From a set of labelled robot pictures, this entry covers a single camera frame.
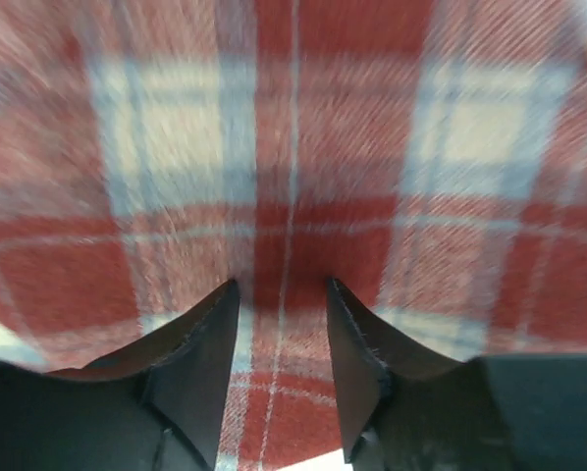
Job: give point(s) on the red plaid skirt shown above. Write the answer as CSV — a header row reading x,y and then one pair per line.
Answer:
x,y
432,155

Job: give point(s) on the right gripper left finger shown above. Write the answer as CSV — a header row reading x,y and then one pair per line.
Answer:
x,y
155,404

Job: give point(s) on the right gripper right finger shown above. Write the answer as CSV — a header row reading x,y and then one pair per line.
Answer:
x,y
404,406

